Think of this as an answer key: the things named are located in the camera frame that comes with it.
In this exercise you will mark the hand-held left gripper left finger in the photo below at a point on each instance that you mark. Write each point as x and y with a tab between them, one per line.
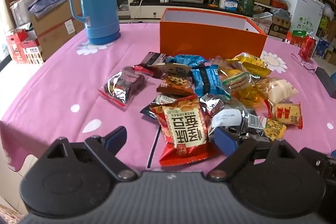
116	137

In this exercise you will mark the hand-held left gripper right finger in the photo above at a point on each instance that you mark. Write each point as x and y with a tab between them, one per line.
224	141

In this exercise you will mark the silver foil snack packet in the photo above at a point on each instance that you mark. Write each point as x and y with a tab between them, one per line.
225	113

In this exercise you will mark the dark blue snack packet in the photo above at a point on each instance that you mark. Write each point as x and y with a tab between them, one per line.
148	112

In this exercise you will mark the red cream cracker packet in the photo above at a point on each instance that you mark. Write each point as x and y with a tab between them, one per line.
183	127

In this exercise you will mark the small yellow snack packet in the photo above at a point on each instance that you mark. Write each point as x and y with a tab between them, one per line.
274	129

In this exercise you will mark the red clear brownie packet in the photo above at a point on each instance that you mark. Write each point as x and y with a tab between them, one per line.
120	85

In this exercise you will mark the clear green-label biscuit packet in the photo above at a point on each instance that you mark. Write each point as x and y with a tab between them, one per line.
236	81

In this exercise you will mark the small orange red packet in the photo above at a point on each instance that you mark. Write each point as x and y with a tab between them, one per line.
286	113

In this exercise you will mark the white clear peanut packet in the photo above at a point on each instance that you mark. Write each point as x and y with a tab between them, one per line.
281	90

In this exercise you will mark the chocolate chip cookie packet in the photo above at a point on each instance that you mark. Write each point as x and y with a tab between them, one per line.
173	82

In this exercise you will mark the dark brown snack packet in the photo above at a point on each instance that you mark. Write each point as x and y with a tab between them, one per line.
153	58

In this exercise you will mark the beige black-striped snack packet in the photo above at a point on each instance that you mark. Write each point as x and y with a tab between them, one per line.
176	69

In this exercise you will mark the orange cardboard box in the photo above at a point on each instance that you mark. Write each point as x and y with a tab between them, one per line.
210	40

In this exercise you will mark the pink floral tablecloth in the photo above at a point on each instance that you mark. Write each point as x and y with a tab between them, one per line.
78	77

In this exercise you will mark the dark blue case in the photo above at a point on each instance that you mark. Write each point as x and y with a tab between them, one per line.
326	81

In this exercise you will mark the eyeglasses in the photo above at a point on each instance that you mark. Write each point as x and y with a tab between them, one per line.
302	62

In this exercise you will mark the red gift box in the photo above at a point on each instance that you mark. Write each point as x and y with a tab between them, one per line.
32	53
14	45

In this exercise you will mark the red drink can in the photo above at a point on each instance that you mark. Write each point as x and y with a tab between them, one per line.
307	48

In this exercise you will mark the large cardboard box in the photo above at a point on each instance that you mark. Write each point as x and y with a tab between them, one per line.
52	29

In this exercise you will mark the printed brown carton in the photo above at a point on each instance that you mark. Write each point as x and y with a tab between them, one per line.
279	27

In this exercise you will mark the glass television stand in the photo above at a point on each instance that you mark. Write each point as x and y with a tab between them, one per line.
147	12

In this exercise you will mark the dark green carton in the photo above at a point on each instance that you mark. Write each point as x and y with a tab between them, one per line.
246	6

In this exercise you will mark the white chest freezer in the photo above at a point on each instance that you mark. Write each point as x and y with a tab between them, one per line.
307	11

